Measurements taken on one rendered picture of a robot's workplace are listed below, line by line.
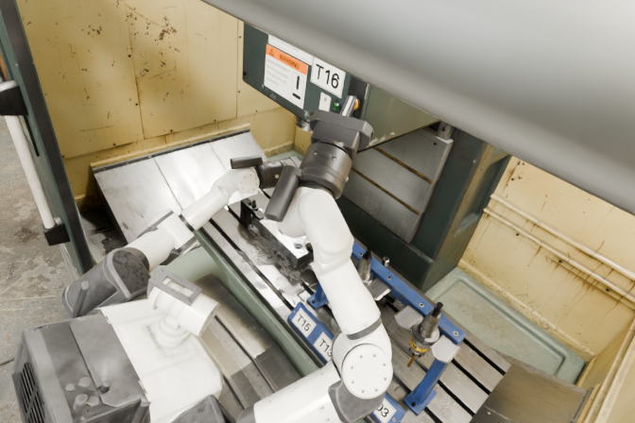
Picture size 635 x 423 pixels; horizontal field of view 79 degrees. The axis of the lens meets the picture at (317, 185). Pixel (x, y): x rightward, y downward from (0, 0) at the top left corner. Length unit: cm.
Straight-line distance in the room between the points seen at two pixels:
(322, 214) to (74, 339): 47
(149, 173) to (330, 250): 164
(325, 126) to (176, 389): 52
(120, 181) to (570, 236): 201
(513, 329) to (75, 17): 228
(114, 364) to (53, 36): 138
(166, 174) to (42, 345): 147
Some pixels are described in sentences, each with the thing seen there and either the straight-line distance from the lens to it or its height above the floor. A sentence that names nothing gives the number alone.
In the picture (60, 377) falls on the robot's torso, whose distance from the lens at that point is 76.
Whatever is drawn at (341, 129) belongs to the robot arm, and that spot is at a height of 171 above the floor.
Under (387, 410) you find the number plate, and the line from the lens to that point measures 125.
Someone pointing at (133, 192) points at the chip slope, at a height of 79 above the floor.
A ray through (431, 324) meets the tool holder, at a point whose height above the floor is 127.
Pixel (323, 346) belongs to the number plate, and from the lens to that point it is 130.
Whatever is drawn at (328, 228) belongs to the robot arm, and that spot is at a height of 162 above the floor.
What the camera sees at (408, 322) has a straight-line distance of 106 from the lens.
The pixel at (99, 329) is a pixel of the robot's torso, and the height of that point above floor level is 138.
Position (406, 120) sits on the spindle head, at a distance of 95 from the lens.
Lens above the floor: 203
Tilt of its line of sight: 35 degrees down
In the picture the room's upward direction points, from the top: 9 degrees clockwise
